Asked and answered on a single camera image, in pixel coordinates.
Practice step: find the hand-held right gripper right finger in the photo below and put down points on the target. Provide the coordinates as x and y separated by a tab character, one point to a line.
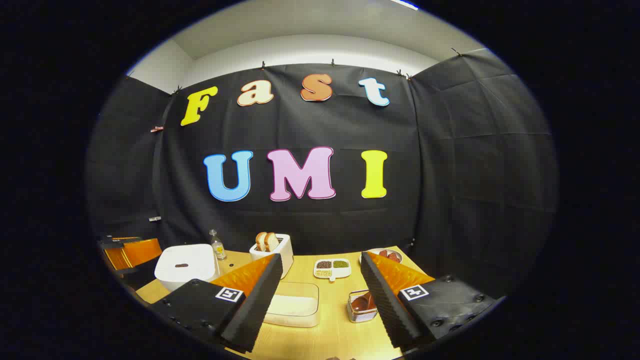
387	305

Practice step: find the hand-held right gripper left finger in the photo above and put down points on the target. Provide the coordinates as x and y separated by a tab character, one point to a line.
255	310

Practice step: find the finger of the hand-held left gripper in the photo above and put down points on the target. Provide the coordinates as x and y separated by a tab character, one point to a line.
117	259
145	251

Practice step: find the brown wooden spoon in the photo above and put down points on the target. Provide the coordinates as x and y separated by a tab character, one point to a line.
359	303

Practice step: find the white rice cooker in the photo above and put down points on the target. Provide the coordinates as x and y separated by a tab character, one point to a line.
185	265

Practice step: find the clear plastic container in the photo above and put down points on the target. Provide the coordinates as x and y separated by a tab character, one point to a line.
295	321

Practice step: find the round white plate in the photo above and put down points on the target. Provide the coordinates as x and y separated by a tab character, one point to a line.
372	251

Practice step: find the pile of green beans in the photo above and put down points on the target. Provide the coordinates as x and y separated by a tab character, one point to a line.
341	264

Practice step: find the white divided dish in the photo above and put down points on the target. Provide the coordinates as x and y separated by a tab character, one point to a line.
332	271

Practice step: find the white toaster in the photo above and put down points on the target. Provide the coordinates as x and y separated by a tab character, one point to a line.
286	250

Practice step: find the bread slice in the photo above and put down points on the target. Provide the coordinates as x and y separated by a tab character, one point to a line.
260	241
272	241

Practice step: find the pile of yellow beans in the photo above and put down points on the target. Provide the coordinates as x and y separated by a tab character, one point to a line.
323	273

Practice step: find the small glass bottle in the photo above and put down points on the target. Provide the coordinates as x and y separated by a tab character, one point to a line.
218	248

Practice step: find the pile of dark beans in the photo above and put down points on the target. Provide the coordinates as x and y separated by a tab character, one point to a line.
324	264

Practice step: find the black backdrop cloth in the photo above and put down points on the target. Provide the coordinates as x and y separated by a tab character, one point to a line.
450	175

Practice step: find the ceiling light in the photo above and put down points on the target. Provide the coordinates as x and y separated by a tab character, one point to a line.
405	4

